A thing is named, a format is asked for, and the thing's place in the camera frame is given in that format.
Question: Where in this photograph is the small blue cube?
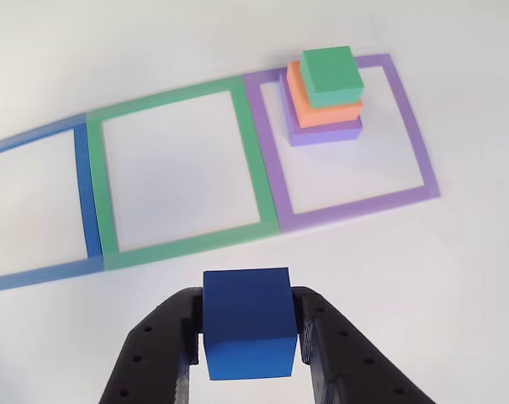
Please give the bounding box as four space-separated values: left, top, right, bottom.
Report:
202 267 300 382

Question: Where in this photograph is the green foam block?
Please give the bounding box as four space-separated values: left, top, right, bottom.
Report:
300 45 367 109

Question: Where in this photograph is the purple foam block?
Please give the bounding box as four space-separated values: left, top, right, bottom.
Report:
278 73 363 147

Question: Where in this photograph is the orange foam block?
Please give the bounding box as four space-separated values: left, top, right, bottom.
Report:
286 60 364 130

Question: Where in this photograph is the blue square frame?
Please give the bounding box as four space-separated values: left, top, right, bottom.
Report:
0 113 106 295

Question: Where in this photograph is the green square frame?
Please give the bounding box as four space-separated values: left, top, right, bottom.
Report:
84 75 280 270

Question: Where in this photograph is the purple square frame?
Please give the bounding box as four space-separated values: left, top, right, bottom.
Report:
241 53 442 235

